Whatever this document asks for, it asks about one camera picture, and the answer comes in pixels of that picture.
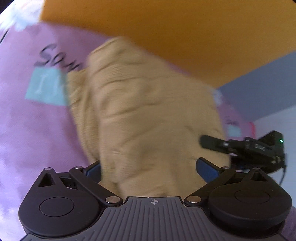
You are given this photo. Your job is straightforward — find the beige cable-knit sweater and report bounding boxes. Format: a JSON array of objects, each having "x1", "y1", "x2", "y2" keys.
[{"x1": 67, "y1": 38, "x2": 230, "y2": 198}]

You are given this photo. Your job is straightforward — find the orange headboard panel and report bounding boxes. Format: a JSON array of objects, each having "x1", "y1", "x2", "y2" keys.
[{"x1": 41, "y1": 1, "x2": 295, "y2": 87}]

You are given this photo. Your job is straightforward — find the grey upholstered headboard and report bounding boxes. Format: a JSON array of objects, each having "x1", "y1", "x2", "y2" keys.
[{"x1": 219, "y1": 52, "x2": 295, "y2": 121}]

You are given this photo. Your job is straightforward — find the pink floral bed sheet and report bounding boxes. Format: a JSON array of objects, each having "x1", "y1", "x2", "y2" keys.
[{"x1": 0, "y1": 22, "x2": 296, "y2": 241}]

